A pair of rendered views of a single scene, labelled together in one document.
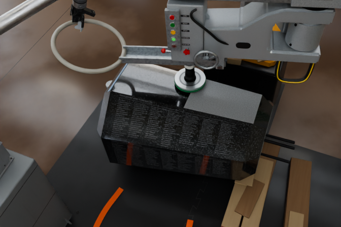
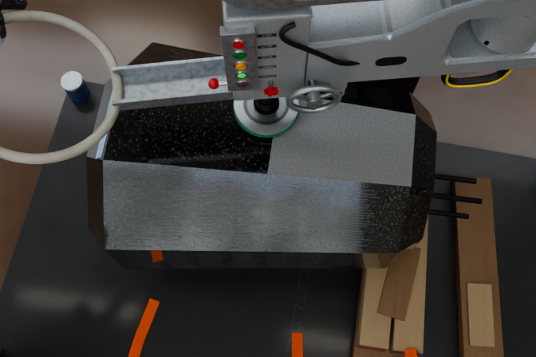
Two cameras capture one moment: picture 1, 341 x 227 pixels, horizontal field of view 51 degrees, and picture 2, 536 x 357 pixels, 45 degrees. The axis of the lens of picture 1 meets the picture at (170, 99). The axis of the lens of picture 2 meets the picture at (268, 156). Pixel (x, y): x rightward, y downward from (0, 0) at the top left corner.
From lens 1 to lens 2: 0.84 m
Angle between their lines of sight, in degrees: 21
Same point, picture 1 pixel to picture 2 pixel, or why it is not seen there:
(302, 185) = (481, 228)
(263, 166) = not seen: hidden behind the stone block
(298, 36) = (506, 33)
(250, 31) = (410, 40)
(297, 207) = (478, 272)
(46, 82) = not seen: outside the picture
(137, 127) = (178, 221)
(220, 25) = (343, 32)
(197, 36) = (293, 61)
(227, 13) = not seen: outside the picture
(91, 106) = (41, 131)
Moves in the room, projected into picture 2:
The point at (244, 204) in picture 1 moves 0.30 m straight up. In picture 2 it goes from (392, 296) to (407, 283)
